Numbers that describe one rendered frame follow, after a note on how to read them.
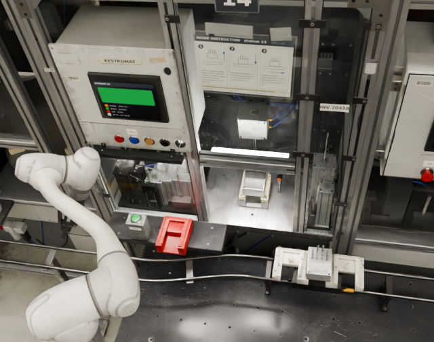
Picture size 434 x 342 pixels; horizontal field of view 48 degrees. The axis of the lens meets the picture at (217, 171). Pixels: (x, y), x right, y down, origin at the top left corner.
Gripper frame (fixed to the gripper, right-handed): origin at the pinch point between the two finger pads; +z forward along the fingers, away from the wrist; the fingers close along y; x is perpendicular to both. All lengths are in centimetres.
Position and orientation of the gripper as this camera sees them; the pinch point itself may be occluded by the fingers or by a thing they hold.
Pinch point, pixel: (65, 229)
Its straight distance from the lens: 211.8
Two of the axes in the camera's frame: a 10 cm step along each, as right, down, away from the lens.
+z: -3.8, 7.5, 5.4
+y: -9.2, -2.7, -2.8
